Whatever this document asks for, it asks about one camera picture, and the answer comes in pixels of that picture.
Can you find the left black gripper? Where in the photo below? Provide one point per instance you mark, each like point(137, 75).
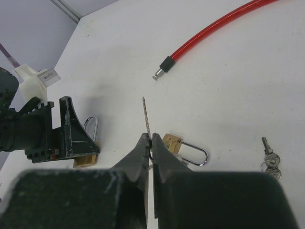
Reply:
point(42, 143)

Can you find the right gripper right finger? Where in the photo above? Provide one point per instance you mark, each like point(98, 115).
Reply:
point(186, 199)

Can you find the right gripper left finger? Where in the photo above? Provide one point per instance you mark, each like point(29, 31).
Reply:
point(114, 198)

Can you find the red cable lock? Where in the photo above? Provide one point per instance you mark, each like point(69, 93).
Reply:
point(172, 59)

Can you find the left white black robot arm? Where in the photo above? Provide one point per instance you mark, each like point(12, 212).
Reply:
point(8, 88)

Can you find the small brass padlock long shackle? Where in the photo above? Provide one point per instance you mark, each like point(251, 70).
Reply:
point(187, 153)

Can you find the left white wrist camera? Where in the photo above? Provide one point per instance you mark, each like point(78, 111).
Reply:
point(35, 83)

